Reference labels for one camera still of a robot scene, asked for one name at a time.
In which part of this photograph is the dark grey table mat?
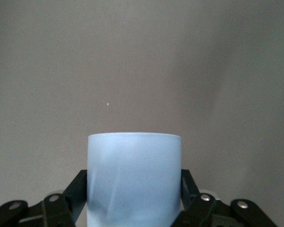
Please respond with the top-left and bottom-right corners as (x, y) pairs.
(0, 0), (284, 227)

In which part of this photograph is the light blue cup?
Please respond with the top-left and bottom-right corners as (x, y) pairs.
(86, 131), (182, 227)

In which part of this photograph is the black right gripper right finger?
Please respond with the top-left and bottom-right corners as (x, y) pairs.
(172, 169), (277, 227)

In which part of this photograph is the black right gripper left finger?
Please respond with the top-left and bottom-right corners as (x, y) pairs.
(0, 169), (88, 227)

